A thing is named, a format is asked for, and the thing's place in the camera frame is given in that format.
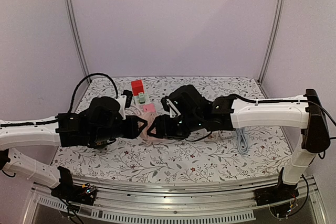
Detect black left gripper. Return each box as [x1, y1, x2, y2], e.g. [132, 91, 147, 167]
[90, 116, 148, 144]

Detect pink round socket base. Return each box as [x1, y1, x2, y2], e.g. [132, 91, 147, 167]
[140, 112, 159, 142]

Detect pink plug adapter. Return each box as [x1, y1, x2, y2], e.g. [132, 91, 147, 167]
[142, 103, 156, 112]

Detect white power strip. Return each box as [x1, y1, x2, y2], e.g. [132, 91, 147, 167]
[134, 92, 151, 112]

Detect green plug adapter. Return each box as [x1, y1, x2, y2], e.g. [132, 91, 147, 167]
[138, 92, 146, 104]

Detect red cube adapter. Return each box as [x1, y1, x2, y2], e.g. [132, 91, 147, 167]
[131, 80, 144, 96]

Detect dark green cube socket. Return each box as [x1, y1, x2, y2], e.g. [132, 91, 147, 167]
[94, 142, 109, 149]

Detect white cube socket tiger print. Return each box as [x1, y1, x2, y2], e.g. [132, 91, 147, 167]
[205, 130, 234, 142]

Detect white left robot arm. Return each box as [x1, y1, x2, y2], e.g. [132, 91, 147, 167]
[1, 95, 148, 200]

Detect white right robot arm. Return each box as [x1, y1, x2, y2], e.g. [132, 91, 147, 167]
[147, 85, 331, 201]

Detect floral tablecloth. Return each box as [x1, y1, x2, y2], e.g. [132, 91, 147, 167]
[52, 77, 291, 184]

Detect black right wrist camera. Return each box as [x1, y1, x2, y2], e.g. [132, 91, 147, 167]
[161, 96, 170, 112]

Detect aluminium table edge rail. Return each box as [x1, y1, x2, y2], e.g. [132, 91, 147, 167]
[22, 175, 323, 224]

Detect light blue coiled cable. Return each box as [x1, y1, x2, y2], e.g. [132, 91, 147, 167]
[236, 126, 249, 154]

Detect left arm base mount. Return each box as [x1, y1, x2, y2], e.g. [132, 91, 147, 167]
[51, 166, 97, 206]

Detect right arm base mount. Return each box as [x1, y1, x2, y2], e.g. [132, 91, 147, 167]
[254, 168, 299, 206]

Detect left aluminium frame post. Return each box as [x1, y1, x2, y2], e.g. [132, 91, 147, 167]
[64, 0, 89, 76]

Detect aluminium frame post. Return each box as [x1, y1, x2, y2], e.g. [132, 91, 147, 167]
[257, 0, 285, 85]
[64, 0, 89, 76]

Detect right aluminium frame post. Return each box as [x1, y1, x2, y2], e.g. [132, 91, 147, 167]
[257, 0, 285, 85]

